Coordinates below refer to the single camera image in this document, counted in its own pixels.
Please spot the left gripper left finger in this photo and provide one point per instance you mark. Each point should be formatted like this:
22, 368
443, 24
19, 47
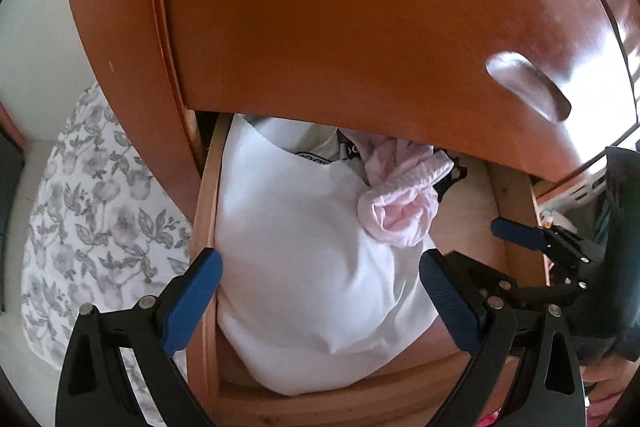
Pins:
186, 298

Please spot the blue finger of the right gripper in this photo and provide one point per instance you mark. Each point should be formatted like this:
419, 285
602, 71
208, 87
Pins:
531, 238

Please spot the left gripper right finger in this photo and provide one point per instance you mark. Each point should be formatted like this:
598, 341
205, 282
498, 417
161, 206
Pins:
456, 299

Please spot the pink sleeve forearm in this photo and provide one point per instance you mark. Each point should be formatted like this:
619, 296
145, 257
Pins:
611, 376

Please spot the white folded cloth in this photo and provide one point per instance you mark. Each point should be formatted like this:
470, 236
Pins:
308, 300

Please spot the grey floral bed sheet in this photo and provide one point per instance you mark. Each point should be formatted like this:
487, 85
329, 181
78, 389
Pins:
102, 230

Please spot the pink rolled garment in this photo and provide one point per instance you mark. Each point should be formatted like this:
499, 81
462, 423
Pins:
401, 203

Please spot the orange wooden nightstand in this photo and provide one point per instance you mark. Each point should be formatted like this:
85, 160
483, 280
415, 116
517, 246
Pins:
540, 86

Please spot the dark blue cabinet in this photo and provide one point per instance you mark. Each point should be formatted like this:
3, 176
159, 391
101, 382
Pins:
12, 169

